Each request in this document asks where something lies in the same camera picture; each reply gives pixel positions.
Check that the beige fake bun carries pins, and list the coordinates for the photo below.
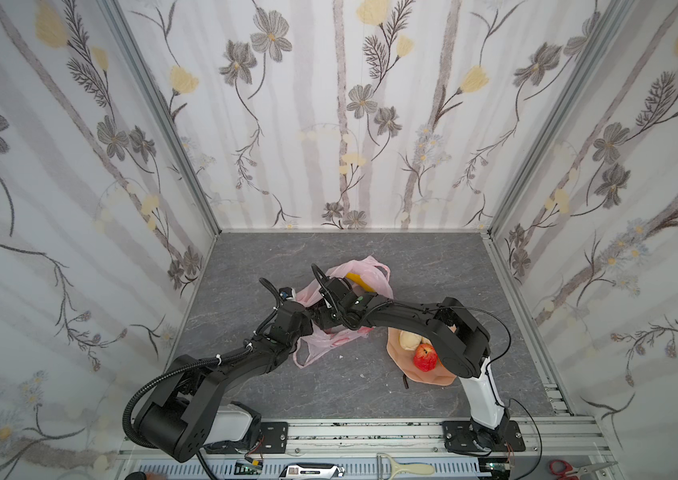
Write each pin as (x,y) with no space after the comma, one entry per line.
(409,341)

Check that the pink plastic bag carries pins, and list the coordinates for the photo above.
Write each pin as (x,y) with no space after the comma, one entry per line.
(313,347)

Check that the yellow fake banana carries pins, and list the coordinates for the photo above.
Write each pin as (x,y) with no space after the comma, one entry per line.
(367,283)

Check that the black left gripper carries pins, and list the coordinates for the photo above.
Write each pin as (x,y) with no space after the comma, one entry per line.
(290,305)

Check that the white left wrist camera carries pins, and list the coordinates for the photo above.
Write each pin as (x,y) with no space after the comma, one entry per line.
(286,294)

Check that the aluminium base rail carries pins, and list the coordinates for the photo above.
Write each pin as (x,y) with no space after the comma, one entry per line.
(367,448)

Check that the white utility knife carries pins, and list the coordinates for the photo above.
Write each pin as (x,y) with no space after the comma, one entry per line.
(311,470)

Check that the peach plastic bowl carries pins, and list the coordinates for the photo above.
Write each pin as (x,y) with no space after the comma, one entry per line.
(440,376)

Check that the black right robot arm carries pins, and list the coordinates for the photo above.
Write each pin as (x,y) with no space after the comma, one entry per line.
(453,338)

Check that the cream handled peeler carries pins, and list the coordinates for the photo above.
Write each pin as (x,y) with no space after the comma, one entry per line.
(405,468)

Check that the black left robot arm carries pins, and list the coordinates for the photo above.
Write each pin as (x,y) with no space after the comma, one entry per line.
(175,411)

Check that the red fake apple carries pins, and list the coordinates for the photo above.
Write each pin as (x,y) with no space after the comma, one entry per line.
(425,358)

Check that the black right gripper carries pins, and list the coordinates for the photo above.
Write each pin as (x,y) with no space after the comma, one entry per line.
(332,294)

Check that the red handled scissors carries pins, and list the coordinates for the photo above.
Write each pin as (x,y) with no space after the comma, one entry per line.
(562,469)

